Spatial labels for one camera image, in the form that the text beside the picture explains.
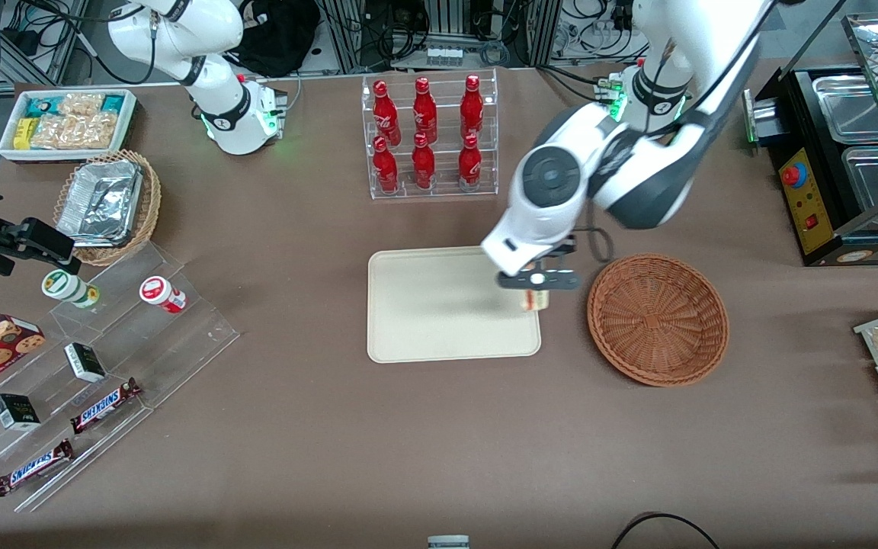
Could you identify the small black box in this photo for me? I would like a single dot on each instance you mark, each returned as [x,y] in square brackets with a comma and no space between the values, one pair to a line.
[16,412]
[84,362]

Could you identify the grey device edge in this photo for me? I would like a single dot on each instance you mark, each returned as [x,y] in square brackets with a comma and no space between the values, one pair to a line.
[448,542]

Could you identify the green lid white cup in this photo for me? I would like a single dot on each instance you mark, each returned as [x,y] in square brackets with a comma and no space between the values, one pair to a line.
[67,287]

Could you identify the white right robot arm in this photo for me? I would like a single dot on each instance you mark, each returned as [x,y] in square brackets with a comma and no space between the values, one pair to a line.
[214,76]

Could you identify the red lid white cup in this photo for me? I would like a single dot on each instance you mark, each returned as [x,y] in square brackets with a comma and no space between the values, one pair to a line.
[161,293]

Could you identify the cream rectangular tray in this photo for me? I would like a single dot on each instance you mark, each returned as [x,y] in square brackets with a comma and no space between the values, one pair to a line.
[439,313]

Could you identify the brown round wicker basket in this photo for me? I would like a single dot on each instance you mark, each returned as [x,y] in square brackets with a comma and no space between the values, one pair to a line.
[656,320]

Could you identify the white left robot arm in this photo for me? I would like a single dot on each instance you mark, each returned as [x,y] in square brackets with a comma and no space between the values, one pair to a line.
[553,183]

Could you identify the aluminium foil tray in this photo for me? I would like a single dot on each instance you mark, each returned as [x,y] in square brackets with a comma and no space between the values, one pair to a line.
[100,202]

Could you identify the white rectangular snack bin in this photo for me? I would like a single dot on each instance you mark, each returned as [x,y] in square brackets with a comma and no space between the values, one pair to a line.
[8,150]

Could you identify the black bag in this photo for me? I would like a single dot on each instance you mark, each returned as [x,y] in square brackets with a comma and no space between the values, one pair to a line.
[279,38]

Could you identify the light oval wicker basket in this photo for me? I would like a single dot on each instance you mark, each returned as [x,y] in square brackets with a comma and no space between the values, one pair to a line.
[151,200]

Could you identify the clear bag of crackers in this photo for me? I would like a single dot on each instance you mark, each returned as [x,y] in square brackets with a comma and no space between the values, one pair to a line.
[77,131]

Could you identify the brown Snickers bar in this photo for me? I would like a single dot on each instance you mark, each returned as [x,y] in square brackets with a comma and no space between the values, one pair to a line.
[33,467]
[104,406]

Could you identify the yellow snack packet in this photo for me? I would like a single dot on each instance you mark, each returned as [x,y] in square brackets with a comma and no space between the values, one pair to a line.
[24,133]

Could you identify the clear acrylic stepped display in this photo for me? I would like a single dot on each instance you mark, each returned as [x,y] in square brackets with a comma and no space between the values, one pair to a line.
[180,343]

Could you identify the black food warmer appliance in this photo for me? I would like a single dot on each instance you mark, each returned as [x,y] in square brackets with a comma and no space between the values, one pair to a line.
[816,221]

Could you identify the clear acrylic bottle rack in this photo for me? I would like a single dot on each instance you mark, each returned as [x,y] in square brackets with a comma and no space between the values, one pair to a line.
[447,191]

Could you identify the red cola bottle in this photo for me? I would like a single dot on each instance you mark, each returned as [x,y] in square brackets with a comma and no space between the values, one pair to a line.
[472,108]
[386,114]
[423,166]
[386,169]
[424,113]
[469,166]

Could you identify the triangular sandwich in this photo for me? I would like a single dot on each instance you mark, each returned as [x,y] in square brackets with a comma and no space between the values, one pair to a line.
[536,300]

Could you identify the green snack packet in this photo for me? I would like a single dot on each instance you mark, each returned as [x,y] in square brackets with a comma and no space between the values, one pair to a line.
[41,105]

